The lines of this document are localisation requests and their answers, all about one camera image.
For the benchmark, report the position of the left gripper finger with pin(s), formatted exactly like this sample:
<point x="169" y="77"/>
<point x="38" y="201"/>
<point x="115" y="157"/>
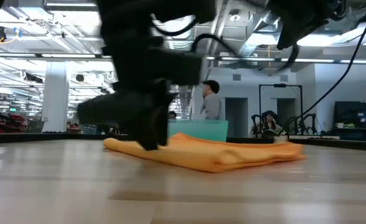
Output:
<point x="163" y="121"/>
<point x="147" y="130"/>

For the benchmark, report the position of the orange microfiber towel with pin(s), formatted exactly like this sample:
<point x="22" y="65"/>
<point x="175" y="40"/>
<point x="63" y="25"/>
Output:
<point x="217" y="155"/>

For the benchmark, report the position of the teal plastic basket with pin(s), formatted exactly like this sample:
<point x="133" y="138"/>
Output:
<point x="201" y="129"/>

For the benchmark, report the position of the person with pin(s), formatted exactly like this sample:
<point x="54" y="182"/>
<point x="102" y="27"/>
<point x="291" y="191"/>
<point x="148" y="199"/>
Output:
<point x="172" y="115"/>
<point x="268" y="119"/>
<point x="212" y="105"/>

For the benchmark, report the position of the black metal stand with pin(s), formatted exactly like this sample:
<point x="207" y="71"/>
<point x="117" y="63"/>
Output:
<point x="281" y="85"/>

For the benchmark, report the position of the white building column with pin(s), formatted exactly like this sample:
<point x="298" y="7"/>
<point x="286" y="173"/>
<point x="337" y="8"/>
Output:
<point x="55" y="99"/>

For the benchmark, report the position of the black equipment rack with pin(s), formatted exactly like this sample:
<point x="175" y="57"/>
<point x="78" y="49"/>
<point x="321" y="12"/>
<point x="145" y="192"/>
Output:
<point x="357" y="115"/>

